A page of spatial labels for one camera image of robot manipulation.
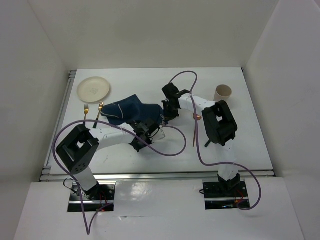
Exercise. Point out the beige paper cup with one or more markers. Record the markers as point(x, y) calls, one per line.
point(222, 92)

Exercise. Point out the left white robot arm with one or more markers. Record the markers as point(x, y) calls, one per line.
point(78, 148)

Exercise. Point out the gold fork green handle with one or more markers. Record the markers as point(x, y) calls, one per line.
point(100, 107)
point(86, 111)

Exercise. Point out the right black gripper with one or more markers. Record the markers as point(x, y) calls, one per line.
point(168, 116)

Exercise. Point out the aluminium rail front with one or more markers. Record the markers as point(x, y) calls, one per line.
point(156, 176)

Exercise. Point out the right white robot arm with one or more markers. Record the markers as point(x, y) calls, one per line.
point(219, 124)

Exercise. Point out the dark blue cloth placemat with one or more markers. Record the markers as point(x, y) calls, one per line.
point(132, 109)

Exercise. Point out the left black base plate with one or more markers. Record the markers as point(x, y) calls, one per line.
point(103, 198)

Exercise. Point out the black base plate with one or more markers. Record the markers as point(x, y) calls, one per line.
point(217, 199)
point(103, 198)

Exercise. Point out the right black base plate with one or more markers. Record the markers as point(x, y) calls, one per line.
point(217, 199)

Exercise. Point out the cream round plate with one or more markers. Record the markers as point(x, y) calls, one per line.
point(93, 89)

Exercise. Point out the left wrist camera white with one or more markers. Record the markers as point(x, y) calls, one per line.
point(159, 135)

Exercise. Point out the copper spoon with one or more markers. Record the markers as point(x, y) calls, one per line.
point(197, 118)

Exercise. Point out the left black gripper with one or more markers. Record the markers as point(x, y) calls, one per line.
point(137, 147)

